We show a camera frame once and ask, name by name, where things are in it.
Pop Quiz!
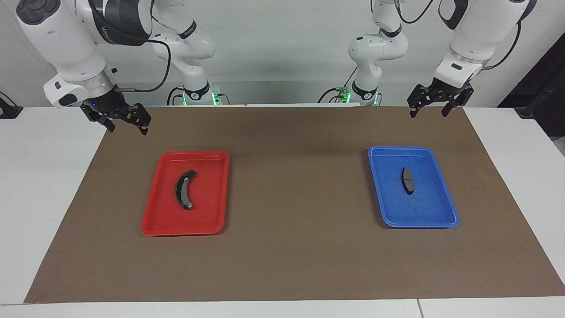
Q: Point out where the small dark grey brake pad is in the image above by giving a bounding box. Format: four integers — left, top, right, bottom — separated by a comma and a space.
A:
401, 167, 416, 195

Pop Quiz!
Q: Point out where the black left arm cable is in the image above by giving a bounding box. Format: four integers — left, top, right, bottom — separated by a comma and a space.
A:
395, 0, 523, 70

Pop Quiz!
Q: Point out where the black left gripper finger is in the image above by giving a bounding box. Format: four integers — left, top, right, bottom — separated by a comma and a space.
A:
407, 85, 431, 119
441, 86, 474, 118

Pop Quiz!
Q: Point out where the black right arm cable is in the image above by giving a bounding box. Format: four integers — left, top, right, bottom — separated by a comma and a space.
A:
116, 39, 172, 93

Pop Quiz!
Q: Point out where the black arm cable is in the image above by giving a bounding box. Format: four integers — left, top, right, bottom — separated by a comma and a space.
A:
395, 0, 523, 70
116, 39, 172, 93

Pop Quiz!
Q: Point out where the black background panel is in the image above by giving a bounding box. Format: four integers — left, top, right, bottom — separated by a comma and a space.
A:
498, 33, 565, 138

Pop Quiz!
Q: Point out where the blue plastic tray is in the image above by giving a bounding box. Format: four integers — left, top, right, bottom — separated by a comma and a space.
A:
367, 146, 460, 229

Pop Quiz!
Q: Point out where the red plastic tray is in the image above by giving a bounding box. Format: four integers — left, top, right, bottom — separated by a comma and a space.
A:
140, 150, 230, 237

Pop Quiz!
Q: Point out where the long curved dark brake pad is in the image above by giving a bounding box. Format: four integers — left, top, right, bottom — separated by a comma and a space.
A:
175, 170, 198, 211

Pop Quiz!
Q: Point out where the black clamp mount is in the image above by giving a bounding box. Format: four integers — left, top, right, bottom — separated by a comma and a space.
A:
0, 91, 23, 119
516, 77, 565, 120

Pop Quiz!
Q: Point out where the brown table mat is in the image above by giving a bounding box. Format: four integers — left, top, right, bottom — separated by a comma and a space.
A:
23, 106, 565, 304

